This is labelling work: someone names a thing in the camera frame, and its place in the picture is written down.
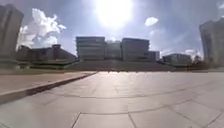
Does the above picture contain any raised paved platform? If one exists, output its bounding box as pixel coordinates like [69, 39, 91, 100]
[0, 68, 96, 96]

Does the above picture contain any low pale building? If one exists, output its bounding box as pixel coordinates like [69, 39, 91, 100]
[161, 53, 193, 67]

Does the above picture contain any low dark-roofed building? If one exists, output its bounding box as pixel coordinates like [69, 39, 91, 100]
[15, 44, 78, 70]

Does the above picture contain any pale multi-storey building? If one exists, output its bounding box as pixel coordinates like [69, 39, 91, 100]
[199, 18, 224, 69]

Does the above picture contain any grey paved plaza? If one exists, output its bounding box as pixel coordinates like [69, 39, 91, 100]
[0, 71, 224, 128]

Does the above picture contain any low grey step kerb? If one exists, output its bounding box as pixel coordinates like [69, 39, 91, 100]
[0, 71, 98, 105]

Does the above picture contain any long pale office building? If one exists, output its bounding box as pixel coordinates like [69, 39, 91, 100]
[0, 3, 25, 68]

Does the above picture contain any dark central block building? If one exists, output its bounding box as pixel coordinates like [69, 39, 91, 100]
[75, 36, 161, 63]

